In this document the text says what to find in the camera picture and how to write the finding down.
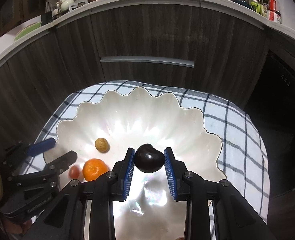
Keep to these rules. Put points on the person's left hand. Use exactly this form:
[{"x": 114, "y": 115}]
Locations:
[{"x": 15, "y": 230}]

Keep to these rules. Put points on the dark wood cabinet door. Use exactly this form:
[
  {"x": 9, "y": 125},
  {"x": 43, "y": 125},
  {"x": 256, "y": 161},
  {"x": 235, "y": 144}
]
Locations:
[{"x": 12, "y": 10}]

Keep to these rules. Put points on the brown longan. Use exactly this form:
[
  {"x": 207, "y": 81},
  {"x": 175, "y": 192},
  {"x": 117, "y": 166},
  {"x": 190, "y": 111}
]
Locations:
[{"x": 102, "y": 145}]

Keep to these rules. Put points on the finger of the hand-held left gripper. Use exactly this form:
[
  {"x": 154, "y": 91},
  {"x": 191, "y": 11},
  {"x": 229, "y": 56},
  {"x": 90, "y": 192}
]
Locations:
[
  {"x": 65, "y": 160},
  {"x": 42, "y": 146}
]

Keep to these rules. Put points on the green dish tray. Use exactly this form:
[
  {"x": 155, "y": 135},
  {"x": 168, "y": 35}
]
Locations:
[{"x": 27, "y": 31}]

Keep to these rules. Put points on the dark wood base cabinets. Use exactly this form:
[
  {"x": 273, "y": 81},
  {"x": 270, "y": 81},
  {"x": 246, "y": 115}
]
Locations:
[{"x": 150, "y": 30}]

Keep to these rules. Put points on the orange tangerine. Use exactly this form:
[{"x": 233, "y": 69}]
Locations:
[{"x": 93, "y": 168}]

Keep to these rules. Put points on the black built-in dishwasher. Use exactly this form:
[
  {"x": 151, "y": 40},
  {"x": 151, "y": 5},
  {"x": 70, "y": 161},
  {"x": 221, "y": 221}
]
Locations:
[{"x": 282, "y": 120}]

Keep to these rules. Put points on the white scalloped bowl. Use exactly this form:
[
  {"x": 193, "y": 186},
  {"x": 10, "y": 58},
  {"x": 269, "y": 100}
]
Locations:
[{"x": 137, "y": 120}]

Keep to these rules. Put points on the black knife block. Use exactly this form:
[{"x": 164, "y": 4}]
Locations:
[{"x": 48, "y": 12}]

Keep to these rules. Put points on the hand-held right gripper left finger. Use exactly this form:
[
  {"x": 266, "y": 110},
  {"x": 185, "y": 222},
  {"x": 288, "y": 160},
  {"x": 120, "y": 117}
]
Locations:
[{"x": 128, "y": 175}]

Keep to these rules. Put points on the white teapot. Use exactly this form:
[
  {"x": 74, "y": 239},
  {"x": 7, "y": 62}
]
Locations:
[{"x": 67, "y": 4}]

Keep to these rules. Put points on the group of condiment bottles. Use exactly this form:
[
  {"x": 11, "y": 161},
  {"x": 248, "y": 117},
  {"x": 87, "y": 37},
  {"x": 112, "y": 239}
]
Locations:
[{"x": 272, "y": 7}]

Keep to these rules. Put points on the blue checkered cloth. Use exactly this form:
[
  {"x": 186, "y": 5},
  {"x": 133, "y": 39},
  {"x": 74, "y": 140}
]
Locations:
[{"x": 237, "y": 140}]

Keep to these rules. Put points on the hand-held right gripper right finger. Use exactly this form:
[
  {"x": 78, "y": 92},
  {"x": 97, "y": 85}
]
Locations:
[{"x": 170, "y": 175}]

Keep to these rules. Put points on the red grape tomato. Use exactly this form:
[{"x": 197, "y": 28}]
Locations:
[{"x": 75, "y": 172}]

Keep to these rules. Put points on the dark purple plum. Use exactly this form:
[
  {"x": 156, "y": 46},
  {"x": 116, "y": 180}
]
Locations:
[{"x": 148, "y": 158}]

